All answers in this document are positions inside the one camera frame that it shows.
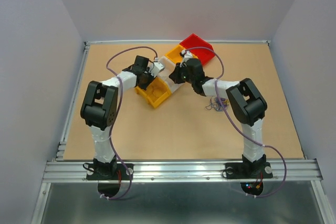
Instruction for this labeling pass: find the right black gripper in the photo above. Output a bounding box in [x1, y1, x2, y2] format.
[170, 61, 195, 84]

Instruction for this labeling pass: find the coloured wire bundle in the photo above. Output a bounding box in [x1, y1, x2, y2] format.
[205, 97, 230, 112]

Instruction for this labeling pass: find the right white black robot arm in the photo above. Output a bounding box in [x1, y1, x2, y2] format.
[169, 59, 273, 179]

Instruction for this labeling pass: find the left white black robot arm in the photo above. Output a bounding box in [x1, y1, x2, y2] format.
[80, 56, 164, 179]

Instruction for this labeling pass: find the white plastic bin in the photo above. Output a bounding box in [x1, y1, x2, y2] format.
[158, 56, 182, 93]

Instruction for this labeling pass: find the near yellow plastic bin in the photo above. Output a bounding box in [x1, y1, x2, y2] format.
[134, 77, 172, 109]

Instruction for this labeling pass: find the yellow plastic bin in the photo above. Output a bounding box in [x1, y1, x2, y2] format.
[165, 45, 186, 64]
[134, 77, 172, 109]

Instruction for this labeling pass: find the far yellow plastic bin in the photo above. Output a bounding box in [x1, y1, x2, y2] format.
[165, 45, 186, 64]

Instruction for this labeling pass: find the red plastic bin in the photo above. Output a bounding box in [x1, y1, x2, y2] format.
[180, 34, 215, 66]

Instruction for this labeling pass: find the grey metal front panel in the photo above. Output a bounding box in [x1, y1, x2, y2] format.
[38, 182, 324, 223]

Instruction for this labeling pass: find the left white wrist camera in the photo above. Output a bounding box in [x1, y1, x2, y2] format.
[149, 61, 165, 77]

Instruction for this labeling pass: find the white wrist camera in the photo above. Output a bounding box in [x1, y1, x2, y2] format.
[180, 49, 194, 64]
[149, 61, 165, 77]

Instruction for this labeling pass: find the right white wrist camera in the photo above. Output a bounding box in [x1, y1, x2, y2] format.
[180, 49, 194, 64]

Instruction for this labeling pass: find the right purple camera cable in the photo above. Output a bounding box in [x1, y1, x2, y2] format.
[183, 47, 287, 198]

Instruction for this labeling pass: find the aluminium back rail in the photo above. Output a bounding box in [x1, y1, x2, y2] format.
[85, 39, 270, 46]

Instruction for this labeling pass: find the aluminium rail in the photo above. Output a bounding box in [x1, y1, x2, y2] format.
[42, 159, 323, 183]
[52, 41, 90, 162]
[85, 39, 270, 46]

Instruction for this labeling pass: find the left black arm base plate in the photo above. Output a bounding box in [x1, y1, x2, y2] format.
[82, 163, 133, 181]

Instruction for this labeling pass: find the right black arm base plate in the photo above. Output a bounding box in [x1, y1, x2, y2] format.
[222, 162, 273, 179]

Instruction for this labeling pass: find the aluminium left side rail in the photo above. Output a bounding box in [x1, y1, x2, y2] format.
[52, 41, 90, 162]

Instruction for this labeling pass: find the aluminium front rail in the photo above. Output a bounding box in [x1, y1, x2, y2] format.
[42, 159, 323, 183]

